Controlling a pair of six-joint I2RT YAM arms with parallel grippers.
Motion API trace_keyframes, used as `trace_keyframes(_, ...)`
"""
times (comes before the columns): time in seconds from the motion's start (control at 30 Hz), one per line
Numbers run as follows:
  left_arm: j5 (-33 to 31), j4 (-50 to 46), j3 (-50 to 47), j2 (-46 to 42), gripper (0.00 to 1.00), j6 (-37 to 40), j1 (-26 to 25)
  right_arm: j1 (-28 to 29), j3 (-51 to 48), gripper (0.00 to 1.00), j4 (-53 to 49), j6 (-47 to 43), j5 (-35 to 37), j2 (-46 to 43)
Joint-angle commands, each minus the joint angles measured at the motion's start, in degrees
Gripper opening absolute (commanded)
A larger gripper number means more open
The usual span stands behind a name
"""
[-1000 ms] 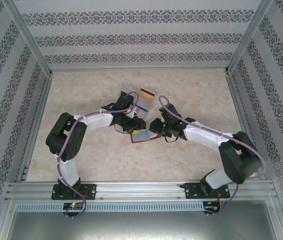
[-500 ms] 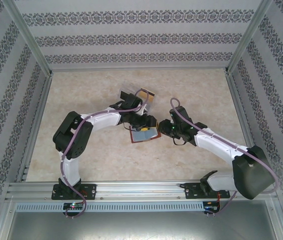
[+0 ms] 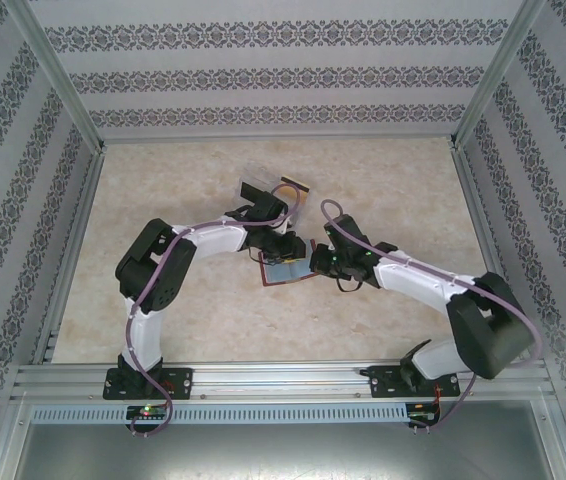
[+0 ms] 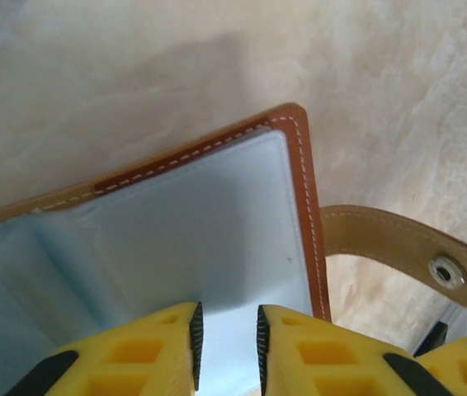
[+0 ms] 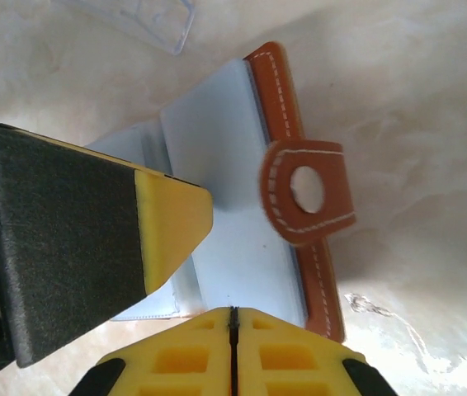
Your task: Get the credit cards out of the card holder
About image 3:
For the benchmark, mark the brown leather card holder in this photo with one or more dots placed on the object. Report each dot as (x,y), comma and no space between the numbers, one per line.
(288,275)

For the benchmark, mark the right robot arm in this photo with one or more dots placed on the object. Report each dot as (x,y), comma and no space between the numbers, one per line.
(493,340)

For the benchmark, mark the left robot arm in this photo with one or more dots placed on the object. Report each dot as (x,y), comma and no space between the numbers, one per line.
(145,330)

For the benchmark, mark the clear acrylic card organizer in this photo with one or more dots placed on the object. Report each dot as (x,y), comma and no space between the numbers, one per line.
(258,172)

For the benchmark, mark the gold card with black stripe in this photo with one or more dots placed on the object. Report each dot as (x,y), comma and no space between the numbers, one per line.
(304,197)

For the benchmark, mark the grey metal sheet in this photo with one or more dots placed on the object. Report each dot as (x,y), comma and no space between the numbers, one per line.
(283,455)

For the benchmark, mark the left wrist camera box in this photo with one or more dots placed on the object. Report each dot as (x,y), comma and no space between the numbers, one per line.
(285,227)

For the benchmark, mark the aluminium mounting rail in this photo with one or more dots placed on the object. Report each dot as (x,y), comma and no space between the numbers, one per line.
(283,380)

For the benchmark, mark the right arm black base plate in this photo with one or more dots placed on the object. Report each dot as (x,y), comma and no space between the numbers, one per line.
(383,382)

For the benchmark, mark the aluminium side rail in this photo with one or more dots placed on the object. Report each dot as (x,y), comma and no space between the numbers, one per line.
(75,235)
(483,240)

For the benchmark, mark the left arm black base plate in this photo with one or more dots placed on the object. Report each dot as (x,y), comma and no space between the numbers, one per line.
(180,382)

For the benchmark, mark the aluminium frame post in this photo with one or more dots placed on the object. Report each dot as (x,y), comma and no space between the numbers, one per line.
(58,75)
(500,75)

